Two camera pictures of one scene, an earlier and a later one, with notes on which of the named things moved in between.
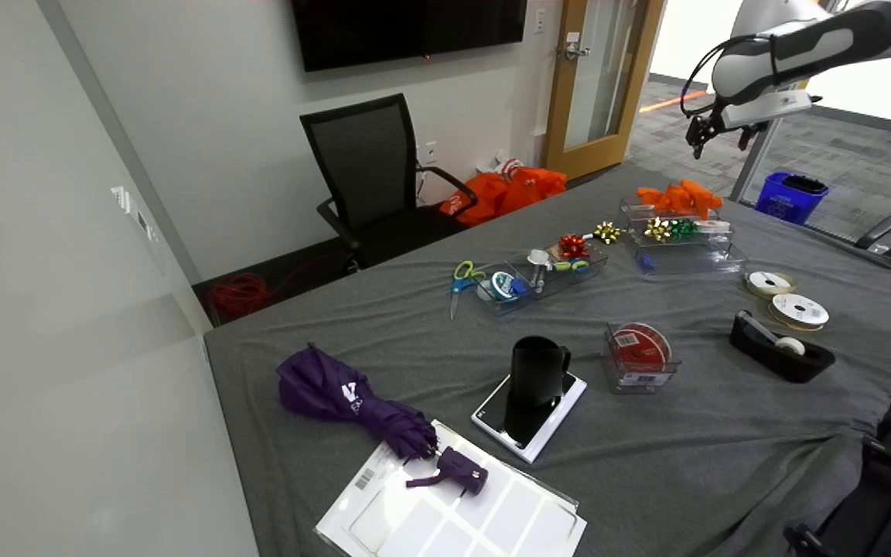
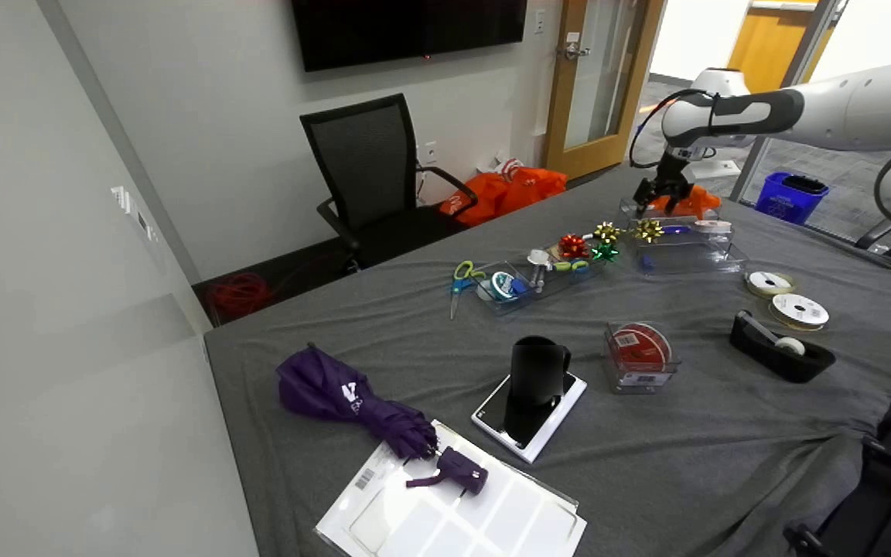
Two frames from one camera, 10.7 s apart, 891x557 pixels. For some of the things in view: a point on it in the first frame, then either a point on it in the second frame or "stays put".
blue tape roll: x=512 y=287 stays put
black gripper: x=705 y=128 to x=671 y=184
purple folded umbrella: x=314 y=381 stays put
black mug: x=538 y=372 stays put
